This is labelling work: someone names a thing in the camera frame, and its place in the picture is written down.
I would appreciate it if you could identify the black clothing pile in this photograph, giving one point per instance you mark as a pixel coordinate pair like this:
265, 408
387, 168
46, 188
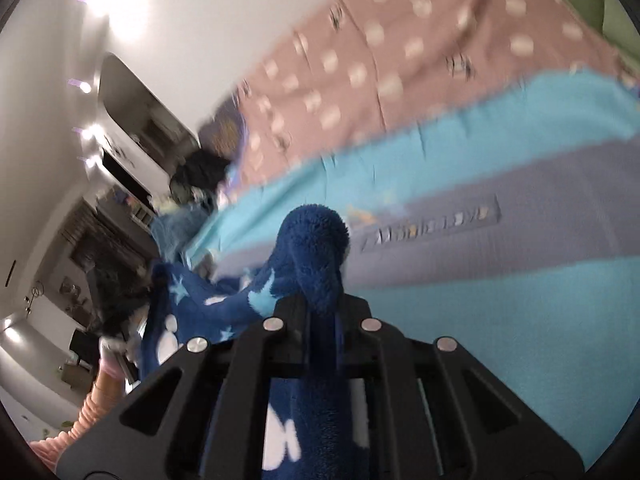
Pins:
200, 170

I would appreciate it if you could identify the person's left forearm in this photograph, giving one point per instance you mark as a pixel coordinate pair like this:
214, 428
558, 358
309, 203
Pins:
95, 405

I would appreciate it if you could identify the blue star-print fleece pajama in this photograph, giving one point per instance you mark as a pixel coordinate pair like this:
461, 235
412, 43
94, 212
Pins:
310, 245

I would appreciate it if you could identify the teal and grey bed sheet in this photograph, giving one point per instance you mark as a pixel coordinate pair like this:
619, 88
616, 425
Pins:
475, 335

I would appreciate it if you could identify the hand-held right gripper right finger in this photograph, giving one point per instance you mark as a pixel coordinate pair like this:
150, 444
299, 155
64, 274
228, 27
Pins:
380, 355

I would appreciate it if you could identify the ceiling spotlight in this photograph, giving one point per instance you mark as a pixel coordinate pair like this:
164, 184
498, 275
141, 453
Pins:
85, 87

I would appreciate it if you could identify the pink polka-dot blanket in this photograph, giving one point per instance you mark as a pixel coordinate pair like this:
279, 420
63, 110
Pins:
400, 60

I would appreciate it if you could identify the teal fleece blanket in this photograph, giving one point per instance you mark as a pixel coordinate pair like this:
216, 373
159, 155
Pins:
175, 225

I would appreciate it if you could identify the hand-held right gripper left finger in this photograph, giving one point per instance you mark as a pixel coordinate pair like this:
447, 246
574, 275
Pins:
250, 360

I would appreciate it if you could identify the purple patterned cloth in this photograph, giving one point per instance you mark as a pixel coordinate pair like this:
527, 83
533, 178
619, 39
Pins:
225, 132

